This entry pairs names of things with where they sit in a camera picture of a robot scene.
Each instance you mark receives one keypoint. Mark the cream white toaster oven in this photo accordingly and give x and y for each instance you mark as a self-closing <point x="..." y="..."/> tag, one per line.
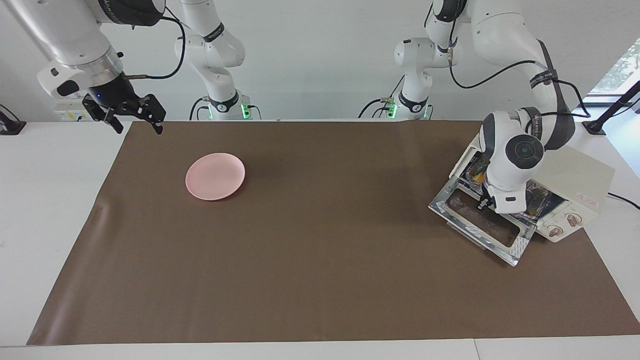
<point x="580" y="175"/>

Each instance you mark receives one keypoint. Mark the brown table mat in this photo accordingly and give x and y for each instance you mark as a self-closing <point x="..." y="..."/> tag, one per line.
<point x="300" y="260"/>

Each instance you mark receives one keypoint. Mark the golden ridged bread loaf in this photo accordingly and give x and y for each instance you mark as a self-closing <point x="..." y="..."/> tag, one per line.
<point x="478" y="176"/>

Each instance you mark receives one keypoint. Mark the silver framed glass oven door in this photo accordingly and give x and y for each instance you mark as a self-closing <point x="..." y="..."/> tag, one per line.
<point x="440" y="205"/>

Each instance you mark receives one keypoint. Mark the large beige oven knob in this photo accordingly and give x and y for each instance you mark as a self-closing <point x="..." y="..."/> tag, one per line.
<point x="573" y="219"/>

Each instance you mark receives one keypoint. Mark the small beige oven knob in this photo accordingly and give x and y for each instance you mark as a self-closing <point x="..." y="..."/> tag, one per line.
<point x="554" y="231"/>

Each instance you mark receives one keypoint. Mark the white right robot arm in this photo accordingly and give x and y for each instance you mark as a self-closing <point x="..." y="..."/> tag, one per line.
<point x="75" y="45"/>

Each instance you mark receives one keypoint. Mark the pink round plate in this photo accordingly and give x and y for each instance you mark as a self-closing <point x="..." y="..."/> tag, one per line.
<point x="215" y="176"/>

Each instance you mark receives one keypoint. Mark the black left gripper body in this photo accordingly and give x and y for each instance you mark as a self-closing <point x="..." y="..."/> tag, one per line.
<point x="488" y="192"/>

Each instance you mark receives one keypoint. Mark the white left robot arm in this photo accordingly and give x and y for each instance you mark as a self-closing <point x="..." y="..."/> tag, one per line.
<point x="520" y="150"/>

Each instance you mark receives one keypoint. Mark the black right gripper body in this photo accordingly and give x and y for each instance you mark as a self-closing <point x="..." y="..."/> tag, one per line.
<point x="117" y="97"/>

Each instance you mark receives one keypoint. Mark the aluminium foil baking tray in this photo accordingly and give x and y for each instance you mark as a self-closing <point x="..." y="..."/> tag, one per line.
<point x="474" y="166"/>

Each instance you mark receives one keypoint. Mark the black desk bracket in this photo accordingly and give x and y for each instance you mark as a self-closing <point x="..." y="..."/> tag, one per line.
<point x="10" y="125"/>

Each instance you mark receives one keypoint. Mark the white power strip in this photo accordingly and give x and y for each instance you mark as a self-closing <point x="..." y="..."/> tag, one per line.
<point x="67" y="112"/>

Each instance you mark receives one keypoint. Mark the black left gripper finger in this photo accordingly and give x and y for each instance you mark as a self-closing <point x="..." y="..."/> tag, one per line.
<point x="484" y="204"/>

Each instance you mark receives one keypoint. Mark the black clamp stand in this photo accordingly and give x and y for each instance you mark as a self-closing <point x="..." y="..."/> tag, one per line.
<point x="612" y="107"/>

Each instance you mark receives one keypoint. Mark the window with green view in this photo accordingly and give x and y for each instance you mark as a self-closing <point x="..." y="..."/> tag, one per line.
<point x="622" y="70"/>

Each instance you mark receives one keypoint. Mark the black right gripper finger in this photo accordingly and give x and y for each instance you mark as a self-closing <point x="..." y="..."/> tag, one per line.
<point x="154" y="110"/>
<point x="97" y="110"/>

